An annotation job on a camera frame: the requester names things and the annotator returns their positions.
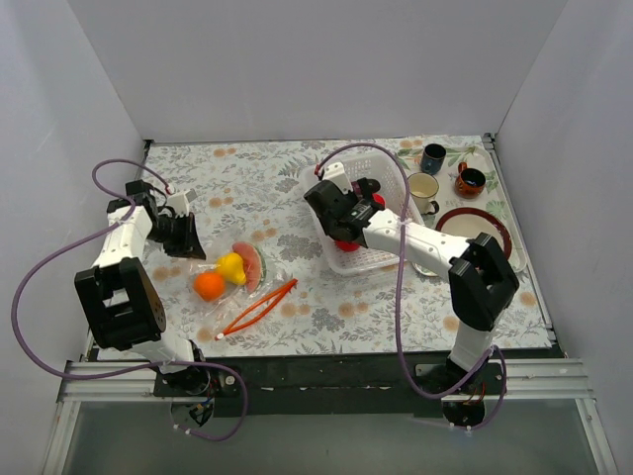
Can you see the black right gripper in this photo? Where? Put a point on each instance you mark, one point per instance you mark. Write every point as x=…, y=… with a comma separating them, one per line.
x=360, y=193

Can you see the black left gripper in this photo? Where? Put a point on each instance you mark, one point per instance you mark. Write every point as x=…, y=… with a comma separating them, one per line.
x=183, y=236

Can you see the red fake apple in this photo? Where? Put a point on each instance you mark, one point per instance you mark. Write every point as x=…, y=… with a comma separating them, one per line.
x=347, y=246

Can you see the yellow fake lemon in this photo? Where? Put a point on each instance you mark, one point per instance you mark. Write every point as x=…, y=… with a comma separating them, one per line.
x=231, y=268

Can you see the fake watermelon slice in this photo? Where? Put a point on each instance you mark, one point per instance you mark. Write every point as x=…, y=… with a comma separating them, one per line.
x=254, y=264

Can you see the clear zip bag orange seal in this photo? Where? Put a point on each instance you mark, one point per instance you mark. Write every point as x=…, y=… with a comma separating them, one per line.
x=235, y=290

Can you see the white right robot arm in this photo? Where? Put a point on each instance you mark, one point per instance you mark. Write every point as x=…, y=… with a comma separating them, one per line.
x=481, y=280

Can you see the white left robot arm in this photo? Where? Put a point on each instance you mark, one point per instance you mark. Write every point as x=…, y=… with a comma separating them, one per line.
x=122, y=307

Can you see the cream enamel mug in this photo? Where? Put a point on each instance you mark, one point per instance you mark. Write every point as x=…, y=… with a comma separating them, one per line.
x=423, y=189

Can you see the floral tablecloth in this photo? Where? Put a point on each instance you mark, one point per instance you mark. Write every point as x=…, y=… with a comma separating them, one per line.
x=252, y=191

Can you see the dark blue mug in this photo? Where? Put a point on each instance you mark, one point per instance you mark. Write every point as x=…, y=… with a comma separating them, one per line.
x=433, y=157

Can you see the cream plate red rim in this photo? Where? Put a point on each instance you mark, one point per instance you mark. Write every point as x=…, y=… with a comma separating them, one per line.
x=469, y=222

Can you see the floral serving tray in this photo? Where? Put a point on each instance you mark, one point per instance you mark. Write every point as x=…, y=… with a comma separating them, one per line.
x=491, y=200

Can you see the orange brown mug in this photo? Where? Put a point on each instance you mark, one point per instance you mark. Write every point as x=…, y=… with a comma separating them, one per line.
x=470, y=182

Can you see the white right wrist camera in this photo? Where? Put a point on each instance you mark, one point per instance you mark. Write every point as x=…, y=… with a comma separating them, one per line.
x=336, y=174

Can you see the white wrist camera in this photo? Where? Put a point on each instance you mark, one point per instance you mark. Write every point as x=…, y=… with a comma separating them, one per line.
x=336, y=174
x=179, y=203

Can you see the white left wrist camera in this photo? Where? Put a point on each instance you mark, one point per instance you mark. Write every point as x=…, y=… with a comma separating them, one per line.
x=179, y=203

